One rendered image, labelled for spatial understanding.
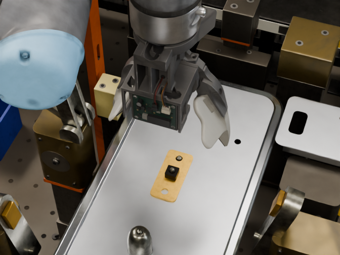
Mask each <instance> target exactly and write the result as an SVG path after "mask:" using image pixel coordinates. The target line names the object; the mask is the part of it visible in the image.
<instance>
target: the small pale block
mask: <svg viewBox="0 0 340 255"><path fill-rule="evenodd" d="M120 79H121V77H117V76H113V75H110V74H106V73H102V75H101V77H100V79H99V81H98V82H97V84H96V86H95V88H94V94H95V102H96V111H97V115H98V117H99V118H101V124H102V133H103V141H104V150H105V152H106V150H107V148H108V147H109V145H110V143H111V141H112V139H113V137H114V135H115V133H116V131H117V129H118V127H119V125H120V123H121V121H122V119H123V112H122V113H121V114H119V115H118V116H115V117H114V118H113V119H112V120H111V121H109V120H108V118H109V115H110V113H111V110H112V108H113V99H114V96H115V92H116V89H117V86H118V84H119V83H120Z"/></svg>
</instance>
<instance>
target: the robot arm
mask: <svg viewBox="0 0 340 255"><path fill-rule="evenodd" d="M201 1H202V0H129V8H130V22H131V27H132V29H133V36H134V39H135V42H136V43H137V45H138V46H137V48H136V50H135V51H134V53H133V56H132V57H130V58H129V59H128V61H127V62H126V64H125V66H124V68H123V70H122V73H121V79H120V83H119V84H118V86H117V89H116V92H115V96H114V99H113V108H112V110H111V113H110V115H109V118H108V120H109V121H111V120H112V119H113V118H114V117H115V116H118V115H119V114H121V113H122V112H123V117H124V118H126V116H127V114H128V112H129V110H130V108H131V107H132V118H133V119H137V120H140V121H144V122H147V123H151V124H155V125H158V126H162V127H165V128H168V129H172V130H175V131H177V130H178V133H181V131H182V129H183V127H184V124H185V122H186V120H187V116H188V114H189V112H190V105H189V104H188V102H189V99H190V97H191V95H192V93H193V92H195V91H197V96H196V97H195V98H194V101H193V108H194V112H195V114H196V115H197V117H198V118H199V120H200V122H201V140H202V143H203V145H204V147H205V148H206V149H210V148H212V147H213V145H214V144H215V143H216V141H217V140H218V139H219V140H220V141H221V143H222V144H223V145H224V147H225V146H228V143H229V139H230V121H229V114H228V105H227V101H226V97H225V92H224V89H223V87H222V85H221V83H220V82H219V81H218V79H217V78H216V77H215V76H214V75H213V74H212V73H211V72H210V71H209V69H208V67H207V66H206V65H205V63H204V62H203V61H202V60H201V59H200V58H199V54H197V53H193V52H191V51H190V49H191V48H192V47H193V46H194V45H195V44H196V43H197V42H198V41H199V40H201V39H202V38H203V37H204V36H205V35H206V34H207V33H209V32H210V31H211V30H212V29H213V28H214V27H215V22H216V16H217V11H216V10H215V9H212V8H207V7H204V6H203V5H201ZM91 5H92V0H0V99H1V100H2V101H4V102H5V103H7V104H9V105H12V106H14V107H18V108H21V109H27V110H43V109H48V108H52V107H55V106H57V105H59V104H61V103H62V102H64V101H65V100H66V99H67V98H69V97H70V96H71V94H72V91H73V89H74V87H75V83H76V78H77V74H78V70H79V67H80V65H81V64H82V62H83V59H84V41H85V37H86V32H87V26H88V21H89V15H90V9H91Z"/></svg>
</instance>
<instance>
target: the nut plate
mask: <svg viewBox="0 0 340 255"><path fill-rule="evenodd" d="M179 155H180V156H181V157H182V160H181V161H177V160H176V158H177V156H179ZM192 161H193V156H192V155H190V154H187V153H183V152H180V151H176V150H169V151H168V153H167V155H166V157H165V160H164V162H163V164H162V166H161V168H160V171H159V173H158V175H157V177H156V180H155V182H154V184H153V186H152V189H151V191H150V195H151V196H153V197H156V198H159V199H163V200H166V201H169V202H175V201H176V200H177V197H178V194H179V192H180V189H181V187H182V185H183V182H184V180H185V178H186V175H187V173H188V170H189V168H190V166H191V163H192ZM171 167H173V168H174V169H175V173H173V174H171V173H170V172H169V170H170V168H171ZM164 189H165V190H167V191H168V194H162V190H164Z"/></svg>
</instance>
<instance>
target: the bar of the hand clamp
mask: <svg viewBox="0 0 340 255"><path fill-rule="evenodd" d="M56 107H57V110H58V112H59V115H60V118H61V120H62V123H63V125H69V126H72V127H75V128H77V129H78V130H79V131H80V132H81V136H82V140H83V139H84V136H83V134H82V131H81V128H80V125H79V122H78V120H77V117H76V114H75V113H77V114H80V115H82V116H83V118H84V122H85V123H87V124H88V126H91V124H92V121H91V118H90V115H89V112H88V109H87V106H86V103H85V101H84V98H83V95H82V92H81V89H80V86H79V83H78V80H77V78H76V83H75V87H74V89H73V91H72V94H71V96H70V97H69V98H67V99H66V100H65V101H64V102H62V103H61V104H59V105H57V106H56Z"/></svg>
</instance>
